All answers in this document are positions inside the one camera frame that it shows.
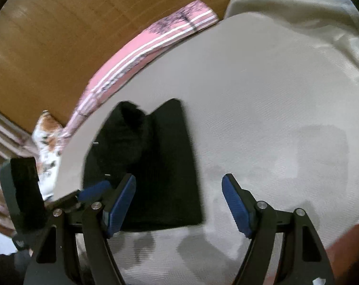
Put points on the wooden headboard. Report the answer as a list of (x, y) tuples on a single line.
[(63, 35)]

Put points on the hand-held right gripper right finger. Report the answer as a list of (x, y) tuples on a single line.
[(236, 204)]

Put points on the striped curtain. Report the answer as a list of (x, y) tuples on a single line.
[(4, 142)]

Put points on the pink striped pillow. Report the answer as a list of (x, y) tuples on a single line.
[(129, 53)]

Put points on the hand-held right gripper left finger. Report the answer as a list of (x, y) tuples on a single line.
[(121, 204)]

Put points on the floral pillow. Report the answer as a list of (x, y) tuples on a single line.
[(48, 142)]

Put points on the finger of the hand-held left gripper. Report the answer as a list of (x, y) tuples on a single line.
[(94, 190)]

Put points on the beige satin blanket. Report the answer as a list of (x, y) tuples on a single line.
[(286, 9)]

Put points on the black pants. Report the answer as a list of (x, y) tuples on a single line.
[(167, 169)]

